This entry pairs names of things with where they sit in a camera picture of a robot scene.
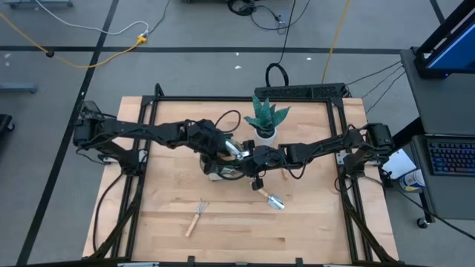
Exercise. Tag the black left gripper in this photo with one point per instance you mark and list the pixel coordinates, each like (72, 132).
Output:
(204, 135)

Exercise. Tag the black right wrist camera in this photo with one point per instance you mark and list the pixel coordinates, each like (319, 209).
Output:
(258, 184)

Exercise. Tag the white paper sheet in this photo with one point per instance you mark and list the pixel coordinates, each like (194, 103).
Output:
(399, 163)

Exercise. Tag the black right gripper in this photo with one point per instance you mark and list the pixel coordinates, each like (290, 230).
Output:
(267, 157)

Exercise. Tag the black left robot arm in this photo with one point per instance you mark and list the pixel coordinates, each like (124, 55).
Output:
(122, 130)

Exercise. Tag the black perforated box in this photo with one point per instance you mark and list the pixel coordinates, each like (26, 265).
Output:
(297, 91)

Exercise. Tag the black aluminium table frame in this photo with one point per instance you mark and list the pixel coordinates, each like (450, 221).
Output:
(241, 99)

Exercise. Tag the black cart foot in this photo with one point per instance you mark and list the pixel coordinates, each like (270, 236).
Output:
(4, 122)

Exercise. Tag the green plant in white pot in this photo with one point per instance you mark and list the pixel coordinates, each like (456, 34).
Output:
(265, 115)

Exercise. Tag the black framed monitor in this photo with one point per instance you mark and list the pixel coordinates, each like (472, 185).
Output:
(456, 52)

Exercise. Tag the black keyboard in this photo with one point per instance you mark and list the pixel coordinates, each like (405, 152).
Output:
(451, 157)

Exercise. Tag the black caster wheel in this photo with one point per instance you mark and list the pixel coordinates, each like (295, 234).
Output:
(422, 222)

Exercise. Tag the white and yellow canister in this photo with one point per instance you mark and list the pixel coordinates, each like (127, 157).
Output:
(412, 180)

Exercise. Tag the grey side table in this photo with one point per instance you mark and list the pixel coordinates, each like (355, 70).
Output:
(445, 107)

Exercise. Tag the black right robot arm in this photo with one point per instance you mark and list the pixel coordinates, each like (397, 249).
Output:
(326, 144)

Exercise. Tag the grey cart base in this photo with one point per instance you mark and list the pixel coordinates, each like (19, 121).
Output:
(18, 87)
(37, 3)

